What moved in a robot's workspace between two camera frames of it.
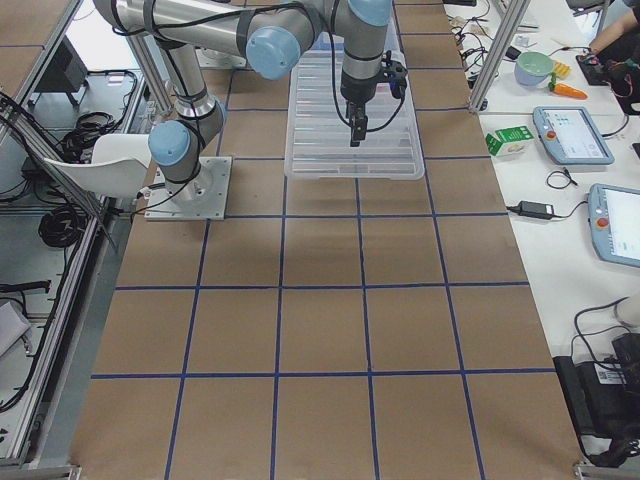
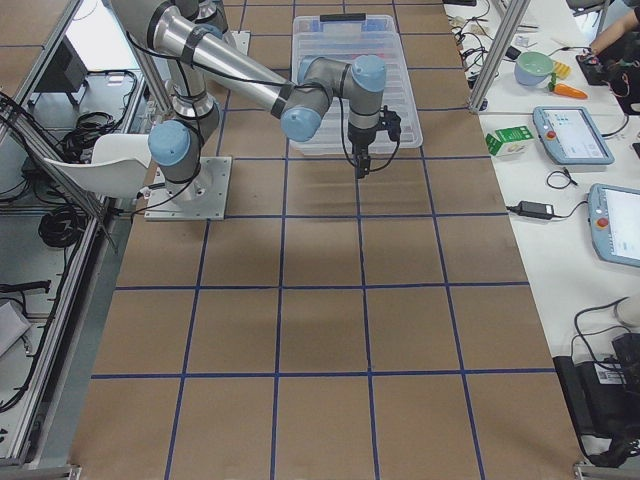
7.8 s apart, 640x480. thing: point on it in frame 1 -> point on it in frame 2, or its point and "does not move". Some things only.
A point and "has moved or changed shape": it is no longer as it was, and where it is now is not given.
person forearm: (614, 32) does not move
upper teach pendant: (571, 135) does not move
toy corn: (561, 69) does not move
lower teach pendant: (614, 222) does not move
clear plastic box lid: (318, 136) has moved or changed shape
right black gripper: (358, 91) -> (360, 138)
